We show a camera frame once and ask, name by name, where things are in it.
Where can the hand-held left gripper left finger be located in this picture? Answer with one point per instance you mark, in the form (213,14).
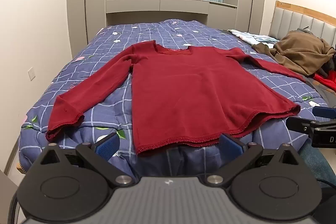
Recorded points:
(107,147)

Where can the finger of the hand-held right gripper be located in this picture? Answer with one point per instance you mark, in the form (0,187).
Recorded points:
(299,124)
(325,111)

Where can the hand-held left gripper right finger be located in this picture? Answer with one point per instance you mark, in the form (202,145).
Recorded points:
(231,147)

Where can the red long-sleeve shirt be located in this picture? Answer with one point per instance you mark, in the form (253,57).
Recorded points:
(189,87)

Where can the dark grey cloth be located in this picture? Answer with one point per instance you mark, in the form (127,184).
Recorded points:
(321,94)

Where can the bright red cloth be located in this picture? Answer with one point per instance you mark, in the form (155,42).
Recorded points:
(324,81)

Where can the person's leg in jeans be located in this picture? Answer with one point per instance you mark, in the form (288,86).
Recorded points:
(316,166)

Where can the brown garment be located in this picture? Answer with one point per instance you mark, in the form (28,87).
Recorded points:
(299,52)

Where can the blue checked floral blanket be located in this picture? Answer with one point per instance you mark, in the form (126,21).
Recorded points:
(105,56)

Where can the grey padded wooden headboard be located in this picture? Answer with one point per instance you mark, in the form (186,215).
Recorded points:
(296,19)

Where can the light patterned cloth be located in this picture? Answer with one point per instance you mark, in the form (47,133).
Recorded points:
(252,36)

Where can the beige window sill cabinet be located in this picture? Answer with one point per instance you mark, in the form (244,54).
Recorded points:
(170,6)

